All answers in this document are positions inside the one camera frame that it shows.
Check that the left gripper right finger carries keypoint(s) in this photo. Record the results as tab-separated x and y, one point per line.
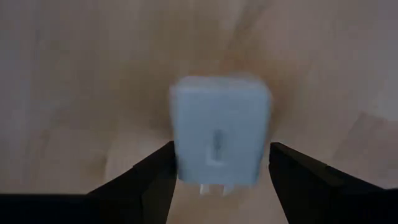
298	180

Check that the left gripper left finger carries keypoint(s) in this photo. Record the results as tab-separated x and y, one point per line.
152	183

